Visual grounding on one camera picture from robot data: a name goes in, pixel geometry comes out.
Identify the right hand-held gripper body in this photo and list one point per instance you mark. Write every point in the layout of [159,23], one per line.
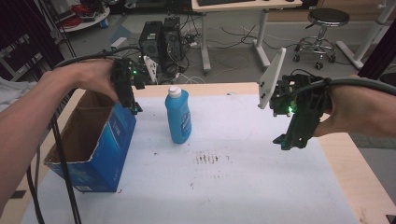
[303,105]

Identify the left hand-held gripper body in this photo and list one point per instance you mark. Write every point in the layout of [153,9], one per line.
[126,74]

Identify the blue detergent bottle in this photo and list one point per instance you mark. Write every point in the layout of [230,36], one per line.
[179,118]

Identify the blue cardboard box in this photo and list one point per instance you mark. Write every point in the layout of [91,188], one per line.
[96,146]

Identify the person's left hand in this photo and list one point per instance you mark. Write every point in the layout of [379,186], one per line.
[84,76]

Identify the person's right hand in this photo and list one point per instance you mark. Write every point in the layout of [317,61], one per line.
[351,109]

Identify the white power strip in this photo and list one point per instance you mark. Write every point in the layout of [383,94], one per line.
[118,43]

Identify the black computer tower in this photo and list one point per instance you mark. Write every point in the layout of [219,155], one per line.
[150,40]
[172,39]

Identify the white table mat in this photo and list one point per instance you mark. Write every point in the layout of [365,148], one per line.
[236,174]

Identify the round white table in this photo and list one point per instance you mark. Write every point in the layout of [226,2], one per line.
[88,21]

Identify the black round stool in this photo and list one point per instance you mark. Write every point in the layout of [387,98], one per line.
[327,18]

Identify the white desk with wooden top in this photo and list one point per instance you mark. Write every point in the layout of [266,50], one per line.
[249,6]

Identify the person's white clothing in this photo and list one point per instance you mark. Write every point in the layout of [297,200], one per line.
[14,93]

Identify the black keyboard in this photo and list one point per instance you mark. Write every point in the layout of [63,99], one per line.
[230,2]

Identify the white desk frame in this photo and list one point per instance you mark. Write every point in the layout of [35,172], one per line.
[370,34]

